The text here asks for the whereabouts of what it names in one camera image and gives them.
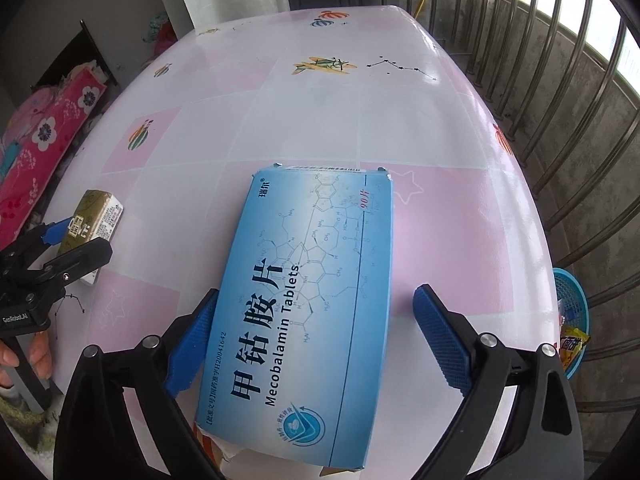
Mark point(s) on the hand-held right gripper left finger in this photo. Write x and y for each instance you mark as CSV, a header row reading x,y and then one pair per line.
x,y
192,345

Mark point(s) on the blue plastic basket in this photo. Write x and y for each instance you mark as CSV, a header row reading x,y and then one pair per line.
x,y
570,285

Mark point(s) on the person's left forearm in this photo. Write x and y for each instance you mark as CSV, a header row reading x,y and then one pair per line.
x,y
20,430

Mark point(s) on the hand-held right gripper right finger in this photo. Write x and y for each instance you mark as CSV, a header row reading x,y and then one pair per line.
x,y
442,340

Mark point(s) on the black bed frame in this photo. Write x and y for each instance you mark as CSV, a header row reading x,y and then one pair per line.
x,y
92,45

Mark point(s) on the person's left hand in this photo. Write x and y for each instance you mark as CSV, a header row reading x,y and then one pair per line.
x,y
40,355

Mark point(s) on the gold green small carton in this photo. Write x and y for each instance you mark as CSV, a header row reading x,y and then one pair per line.
x,y
100,215

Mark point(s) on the blue medicine box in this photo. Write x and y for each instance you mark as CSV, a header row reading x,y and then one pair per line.
x,y
310,285

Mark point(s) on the pile of colourful bags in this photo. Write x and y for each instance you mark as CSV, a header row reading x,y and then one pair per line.
x,y
160,35

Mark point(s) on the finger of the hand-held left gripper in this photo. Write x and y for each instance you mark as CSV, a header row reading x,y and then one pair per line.
x,y
55,230
85,255

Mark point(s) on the pink floral blanket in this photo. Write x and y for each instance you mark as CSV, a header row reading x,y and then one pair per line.
x,y
45,135

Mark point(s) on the metal window railing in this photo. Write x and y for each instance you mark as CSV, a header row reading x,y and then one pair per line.
x,y
580,105

